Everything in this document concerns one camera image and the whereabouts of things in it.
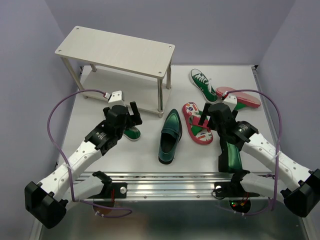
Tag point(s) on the white two-tier shoe shelf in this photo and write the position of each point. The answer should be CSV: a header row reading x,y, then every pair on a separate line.
x,y
109,62

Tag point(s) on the green canvas sneaker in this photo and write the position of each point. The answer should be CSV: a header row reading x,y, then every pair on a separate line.
x,y
132,133
202,83

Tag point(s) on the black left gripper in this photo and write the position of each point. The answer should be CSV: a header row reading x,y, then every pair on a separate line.
x,y
133,120

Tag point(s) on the colourful pink slide sandal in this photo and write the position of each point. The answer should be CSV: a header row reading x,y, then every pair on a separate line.
x,y
198,133

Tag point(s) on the pink sandal upside down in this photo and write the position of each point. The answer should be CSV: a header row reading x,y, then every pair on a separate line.
x,y
243,99

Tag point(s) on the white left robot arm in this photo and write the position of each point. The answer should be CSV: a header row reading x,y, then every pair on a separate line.
x,y
50,199

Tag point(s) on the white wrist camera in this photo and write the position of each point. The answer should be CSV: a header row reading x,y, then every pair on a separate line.
x,y
116,98
231,101

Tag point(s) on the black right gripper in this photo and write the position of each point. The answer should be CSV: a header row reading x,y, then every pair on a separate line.
x,y
204,113

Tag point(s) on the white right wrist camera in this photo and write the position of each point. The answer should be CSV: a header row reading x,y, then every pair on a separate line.
x,y
231,101

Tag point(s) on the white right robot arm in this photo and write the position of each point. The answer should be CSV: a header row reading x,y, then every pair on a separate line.
x,y
296,186

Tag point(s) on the aluminium mounting rail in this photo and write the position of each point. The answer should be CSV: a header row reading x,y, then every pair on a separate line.
x,y
134,188

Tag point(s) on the green leather loafer on side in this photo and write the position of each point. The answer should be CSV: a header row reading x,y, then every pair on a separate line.
x,y
229,161

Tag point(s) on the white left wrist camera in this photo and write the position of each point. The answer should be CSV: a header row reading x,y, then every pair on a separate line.
x,y
116,98

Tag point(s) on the green leather loafer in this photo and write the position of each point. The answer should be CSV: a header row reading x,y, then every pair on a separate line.
x,y
229,161
170,137

